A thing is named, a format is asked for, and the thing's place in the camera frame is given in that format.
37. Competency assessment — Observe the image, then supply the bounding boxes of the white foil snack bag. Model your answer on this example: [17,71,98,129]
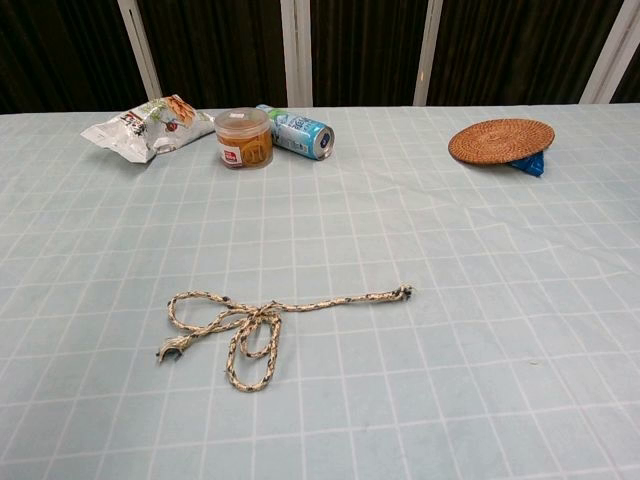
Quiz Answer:
[80,93,217,164]

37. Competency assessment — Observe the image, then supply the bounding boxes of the white partition post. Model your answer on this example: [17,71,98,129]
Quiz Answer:
[581,0,640,105]
[117,0,165,101]
[412,0,444,107]
[279,0,314,108]

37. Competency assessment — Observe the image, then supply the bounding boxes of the small blue packet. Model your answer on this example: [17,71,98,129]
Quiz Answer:
[509,151,547,180]

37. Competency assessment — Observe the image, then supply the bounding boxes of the clear plastic jar orange contents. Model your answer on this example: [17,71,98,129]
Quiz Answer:
[214,107,275,171]

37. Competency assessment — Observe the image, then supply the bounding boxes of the round woven rattan coaster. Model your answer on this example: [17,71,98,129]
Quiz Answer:
[447,118,556,165]

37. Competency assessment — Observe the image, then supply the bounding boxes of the blue drink can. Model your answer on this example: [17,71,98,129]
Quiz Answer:
[255,103,335,161]

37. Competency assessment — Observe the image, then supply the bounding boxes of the black partition panel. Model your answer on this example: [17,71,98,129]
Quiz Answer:
[427,0,626,106]
[135,0,291,109]
[610,29,640,104]
[309,0,431,107]
[0,0,151,115]

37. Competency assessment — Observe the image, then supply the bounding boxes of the beige speckled braided rope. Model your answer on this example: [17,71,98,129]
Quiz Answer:
[154,283,415,393]

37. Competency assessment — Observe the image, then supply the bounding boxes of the light blue checked tablecloth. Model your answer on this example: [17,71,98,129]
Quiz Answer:
[0,102,640,480]

